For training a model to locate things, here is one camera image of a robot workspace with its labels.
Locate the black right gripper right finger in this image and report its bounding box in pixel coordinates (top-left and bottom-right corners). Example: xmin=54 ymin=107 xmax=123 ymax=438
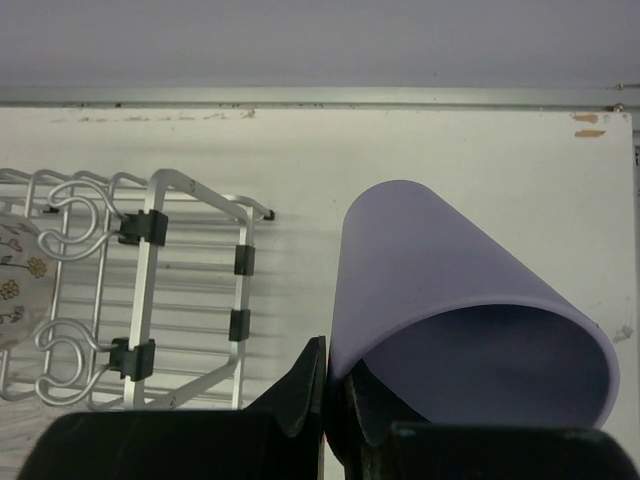
xmin=327 ymin=362 xmax=639 ymax=479

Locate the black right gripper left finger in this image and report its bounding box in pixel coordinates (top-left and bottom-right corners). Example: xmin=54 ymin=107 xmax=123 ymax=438
xmin=18 ymin=336 xmax=326 ymax=480

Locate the lavender plastic cup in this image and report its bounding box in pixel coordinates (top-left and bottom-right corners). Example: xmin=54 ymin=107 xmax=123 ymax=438
xmin=327 ymin=180 xmax=620 ymax=427

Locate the silver metal dish rack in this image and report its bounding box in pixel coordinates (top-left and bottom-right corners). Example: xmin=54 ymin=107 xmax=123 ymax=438
xmin=1 ymin=168 xmax=275 ymax=410

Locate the white floral ceramic mug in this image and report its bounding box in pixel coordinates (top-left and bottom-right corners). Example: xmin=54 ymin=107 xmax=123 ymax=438
xmin=0 ymin=213 xmax=57 ymax=351

